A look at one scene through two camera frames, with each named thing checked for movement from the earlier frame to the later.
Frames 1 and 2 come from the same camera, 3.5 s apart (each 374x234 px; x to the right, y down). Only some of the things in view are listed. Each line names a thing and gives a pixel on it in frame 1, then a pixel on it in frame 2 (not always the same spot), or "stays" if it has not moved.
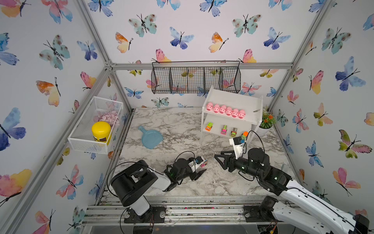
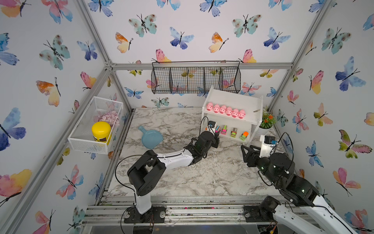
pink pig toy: (222, 109) stays
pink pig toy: (229, 111) stays
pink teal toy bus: (205, 162) -> (217, 131)
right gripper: (232, 160) -> (253, 155)
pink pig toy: (209, 106) stays
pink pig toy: (216, 108) stays
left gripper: (195, 177) -> (214, 140)
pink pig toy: (234, 113) stays
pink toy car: (224, 130) stays
